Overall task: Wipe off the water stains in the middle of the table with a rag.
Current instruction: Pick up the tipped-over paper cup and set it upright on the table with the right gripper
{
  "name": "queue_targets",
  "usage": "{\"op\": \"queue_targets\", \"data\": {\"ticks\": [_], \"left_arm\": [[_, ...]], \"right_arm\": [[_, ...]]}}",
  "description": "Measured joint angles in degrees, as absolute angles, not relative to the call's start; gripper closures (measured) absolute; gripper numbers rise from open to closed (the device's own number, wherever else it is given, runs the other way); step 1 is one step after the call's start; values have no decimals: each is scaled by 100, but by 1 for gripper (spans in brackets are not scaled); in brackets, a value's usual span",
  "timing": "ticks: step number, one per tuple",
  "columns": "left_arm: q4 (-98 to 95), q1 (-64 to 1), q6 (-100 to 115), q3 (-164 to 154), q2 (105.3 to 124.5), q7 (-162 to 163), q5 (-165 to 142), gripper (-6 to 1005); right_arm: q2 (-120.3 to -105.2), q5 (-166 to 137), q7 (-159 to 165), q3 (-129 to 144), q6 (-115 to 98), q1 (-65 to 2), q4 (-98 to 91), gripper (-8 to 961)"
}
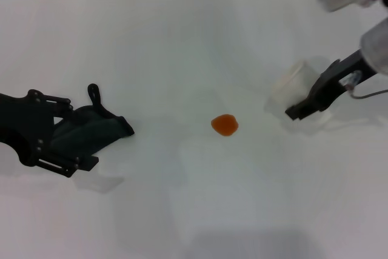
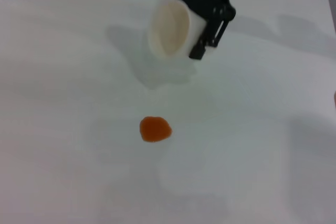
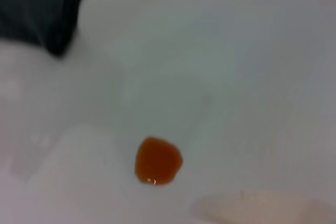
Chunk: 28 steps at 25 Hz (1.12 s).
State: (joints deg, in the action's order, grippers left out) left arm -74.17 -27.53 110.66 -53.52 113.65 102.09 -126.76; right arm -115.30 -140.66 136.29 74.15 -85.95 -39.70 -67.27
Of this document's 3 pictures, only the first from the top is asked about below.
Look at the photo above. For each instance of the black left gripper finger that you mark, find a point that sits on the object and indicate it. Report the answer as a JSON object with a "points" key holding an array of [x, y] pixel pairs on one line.
{"points": [[66, 165], [59, 104]]}

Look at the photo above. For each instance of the white plastic cup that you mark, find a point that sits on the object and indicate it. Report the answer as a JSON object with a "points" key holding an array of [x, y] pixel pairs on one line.
{"points": [[291, 89]]}

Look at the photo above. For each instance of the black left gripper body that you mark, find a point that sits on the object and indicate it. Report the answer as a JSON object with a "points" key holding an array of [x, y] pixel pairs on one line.
{"points": [[21, 119]]}

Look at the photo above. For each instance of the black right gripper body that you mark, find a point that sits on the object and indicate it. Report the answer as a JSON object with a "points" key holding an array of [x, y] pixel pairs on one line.
{"points": [[330, 86]]}

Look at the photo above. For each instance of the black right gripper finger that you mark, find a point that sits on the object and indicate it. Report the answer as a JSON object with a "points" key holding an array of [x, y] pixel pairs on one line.
{"points": [[298, 112]]}

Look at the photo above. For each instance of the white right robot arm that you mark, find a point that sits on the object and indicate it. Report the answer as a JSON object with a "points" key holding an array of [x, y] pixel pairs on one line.
{"points": [[377, 46]]}

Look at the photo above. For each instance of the dark rag with loop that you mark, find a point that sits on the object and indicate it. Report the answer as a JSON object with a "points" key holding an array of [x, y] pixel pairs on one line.
{"points": [[91, 131]]}

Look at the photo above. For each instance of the small orange object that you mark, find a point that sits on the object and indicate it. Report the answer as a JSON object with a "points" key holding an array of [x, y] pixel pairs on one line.
{"points": [[225, 125]]}

